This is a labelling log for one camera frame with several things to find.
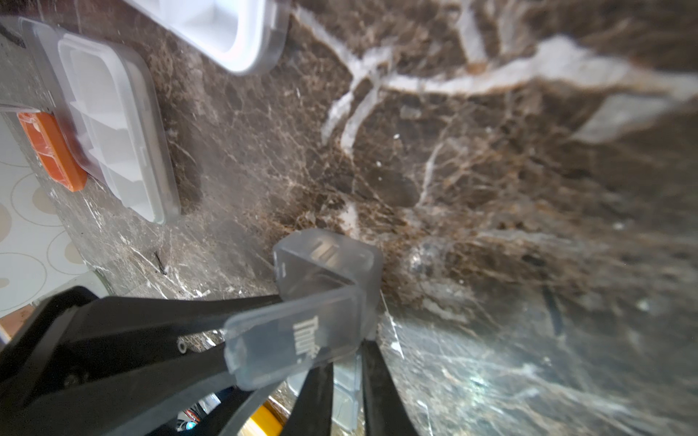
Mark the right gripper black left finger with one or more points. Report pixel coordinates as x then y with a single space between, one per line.
312 412

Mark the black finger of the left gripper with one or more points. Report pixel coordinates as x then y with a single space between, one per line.
83 365

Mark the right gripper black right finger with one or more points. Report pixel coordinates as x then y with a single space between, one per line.
385 413

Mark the small clear grey pillbox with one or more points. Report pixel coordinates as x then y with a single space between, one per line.
329 285

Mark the yellow round pillbox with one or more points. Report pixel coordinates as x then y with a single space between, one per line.
262 423

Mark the orange square pillbox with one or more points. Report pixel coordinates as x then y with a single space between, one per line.
39 131

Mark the white six-cell pillbox clear lid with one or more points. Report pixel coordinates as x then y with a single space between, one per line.
105 103

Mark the white pillbox rear clear lid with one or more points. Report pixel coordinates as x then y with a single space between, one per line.
243 37

